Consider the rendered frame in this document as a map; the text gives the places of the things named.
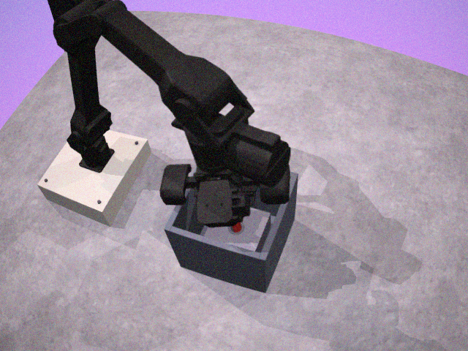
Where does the red peg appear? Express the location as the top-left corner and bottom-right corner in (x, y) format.
(233, 222), (242, 233)

